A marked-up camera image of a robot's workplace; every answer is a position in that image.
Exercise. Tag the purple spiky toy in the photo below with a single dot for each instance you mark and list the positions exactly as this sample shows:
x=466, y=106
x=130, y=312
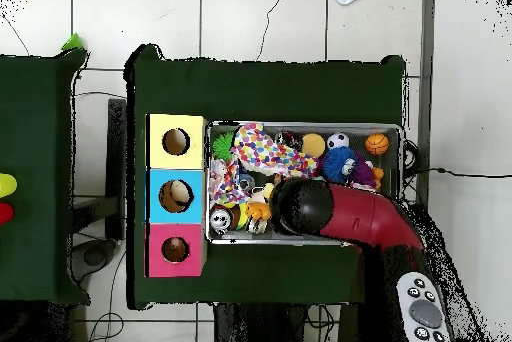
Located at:
x=364, y=174

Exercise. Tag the brown teddy bear plush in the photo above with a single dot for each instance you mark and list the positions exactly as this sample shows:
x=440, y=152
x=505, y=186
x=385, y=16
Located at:
x=174, y=244

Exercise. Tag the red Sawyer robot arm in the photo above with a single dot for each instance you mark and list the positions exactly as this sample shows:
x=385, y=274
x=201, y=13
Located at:
x=360, y=218

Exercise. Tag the wooden box with three holes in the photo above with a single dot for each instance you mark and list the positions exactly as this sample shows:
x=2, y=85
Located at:
x=192, y=158

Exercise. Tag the shallow metal mesh bin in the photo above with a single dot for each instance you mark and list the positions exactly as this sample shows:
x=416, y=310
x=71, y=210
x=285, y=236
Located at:
x=360, y=129

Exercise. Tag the colourful dotted cloth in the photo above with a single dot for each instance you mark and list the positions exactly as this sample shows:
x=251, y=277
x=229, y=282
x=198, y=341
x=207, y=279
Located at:
x=260, y=150

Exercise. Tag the orange plush toy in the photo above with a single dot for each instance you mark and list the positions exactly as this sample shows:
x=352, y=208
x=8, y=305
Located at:
x=258, y=210

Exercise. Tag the green spiky ball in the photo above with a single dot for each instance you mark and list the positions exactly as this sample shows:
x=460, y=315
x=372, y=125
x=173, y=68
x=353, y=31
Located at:
x=222, y=146

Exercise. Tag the orange foam cylinder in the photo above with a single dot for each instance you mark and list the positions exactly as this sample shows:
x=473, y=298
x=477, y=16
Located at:
x=313, y=144

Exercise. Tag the blue spiky ball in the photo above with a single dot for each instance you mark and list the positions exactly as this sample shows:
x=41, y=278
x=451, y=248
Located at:
x=334, y=164

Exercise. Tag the dark green tablecloth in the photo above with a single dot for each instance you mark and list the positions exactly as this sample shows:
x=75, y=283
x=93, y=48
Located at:
x=260, y=90
x=36, y=158

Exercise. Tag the small soccer ball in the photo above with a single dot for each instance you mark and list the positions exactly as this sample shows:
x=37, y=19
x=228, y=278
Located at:
x=338, y=140

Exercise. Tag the small orange basketball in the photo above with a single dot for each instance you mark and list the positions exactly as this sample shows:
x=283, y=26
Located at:
x=376, y=144

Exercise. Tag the bright green object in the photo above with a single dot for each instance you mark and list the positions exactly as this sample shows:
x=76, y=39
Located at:
x=72, y=42

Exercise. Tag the yellow plastic object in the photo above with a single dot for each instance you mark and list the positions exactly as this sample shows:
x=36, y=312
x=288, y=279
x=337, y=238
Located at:
x=6, y=185

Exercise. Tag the red plastic object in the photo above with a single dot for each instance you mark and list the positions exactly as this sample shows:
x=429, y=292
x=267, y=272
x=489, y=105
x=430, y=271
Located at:
x=4, y=213

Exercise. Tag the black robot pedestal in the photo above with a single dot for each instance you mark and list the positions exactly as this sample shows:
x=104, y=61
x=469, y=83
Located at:
x=256, y=326

